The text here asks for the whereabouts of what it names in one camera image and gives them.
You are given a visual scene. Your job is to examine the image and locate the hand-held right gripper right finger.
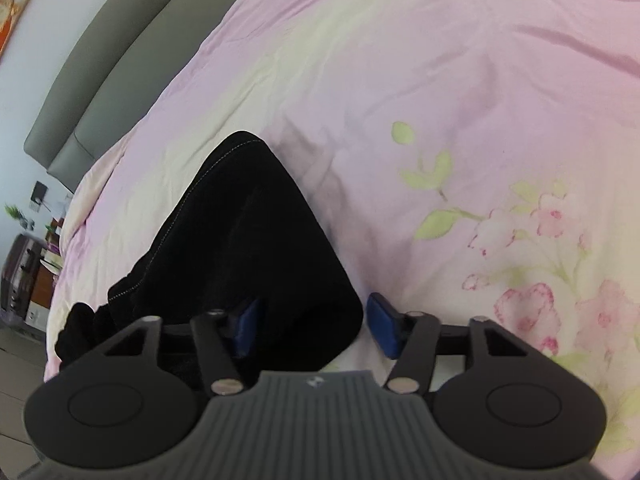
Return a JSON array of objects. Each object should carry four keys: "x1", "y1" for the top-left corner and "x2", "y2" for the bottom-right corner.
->
[{"x1": 366, "y1": 294, "x2": 531, "y2": 395}]

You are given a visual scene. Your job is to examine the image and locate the grey padded headboard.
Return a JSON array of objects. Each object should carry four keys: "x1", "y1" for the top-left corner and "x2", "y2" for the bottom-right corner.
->
[{"x1": 23, "y1": 0, "x2": 281, "y2": 193}]

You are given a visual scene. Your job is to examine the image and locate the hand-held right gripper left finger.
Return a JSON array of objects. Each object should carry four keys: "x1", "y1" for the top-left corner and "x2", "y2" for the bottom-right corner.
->
[{"x1": 102, "y1": 299, "x2": 266, "y2": 397}]

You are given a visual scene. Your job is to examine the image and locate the pink floral blanket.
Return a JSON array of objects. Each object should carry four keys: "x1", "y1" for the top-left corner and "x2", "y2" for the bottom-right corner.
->
[{"x1": 44, "y1": 0, "x2": 640, "y2": 461}]

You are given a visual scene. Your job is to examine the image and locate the small green potted plant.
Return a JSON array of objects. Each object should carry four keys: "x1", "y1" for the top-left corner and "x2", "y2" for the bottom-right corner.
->
[{"x1": 4, "y1": 203, "x2": 36, "y2": 231}]

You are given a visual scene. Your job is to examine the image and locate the black pants with grey drawstring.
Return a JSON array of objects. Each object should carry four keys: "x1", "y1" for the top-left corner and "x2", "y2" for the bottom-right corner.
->
[{"x1": 54, "y1": 131, "x2": 364, "y2": 376}]

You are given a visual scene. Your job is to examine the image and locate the orange framed wall picture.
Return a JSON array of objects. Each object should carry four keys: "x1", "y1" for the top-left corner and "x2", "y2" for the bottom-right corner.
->
[{"x1": 0, "y1": 0, "x2": 57, "y2": 56}]

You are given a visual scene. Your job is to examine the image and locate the bedside table with clutter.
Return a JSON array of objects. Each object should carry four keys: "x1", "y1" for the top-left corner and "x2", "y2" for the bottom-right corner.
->
[{"x1": 0, "y1": 234, "x2": 46, "y2": 328}]

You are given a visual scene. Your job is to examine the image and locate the wooden nightstand with cosmetics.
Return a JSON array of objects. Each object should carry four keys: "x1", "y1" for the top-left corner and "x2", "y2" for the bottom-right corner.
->
[{"x1": 27, "y1": 217, "x2": 68, "y2": 333}]

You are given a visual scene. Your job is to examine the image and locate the cluster of cosmetic bottles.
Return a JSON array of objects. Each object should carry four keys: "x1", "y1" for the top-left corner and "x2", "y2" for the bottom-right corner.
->
[{"x1": 39, "y1": 200, "x2": 71, "y2": 273}]

